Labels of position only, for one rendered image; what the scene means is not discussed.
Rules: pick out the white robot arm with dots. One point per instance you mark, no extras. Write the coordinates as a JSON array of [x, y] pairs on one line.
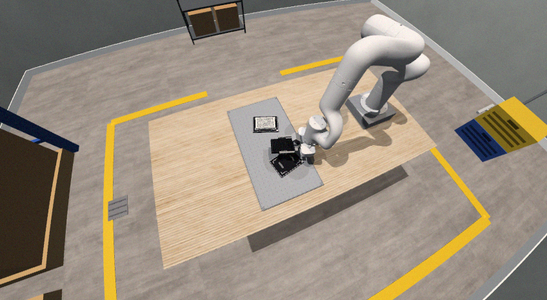
[[384, 42]]

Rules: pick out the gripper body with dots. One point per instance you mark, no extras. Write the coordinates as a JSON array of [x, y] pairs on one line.
[[306, 150]]

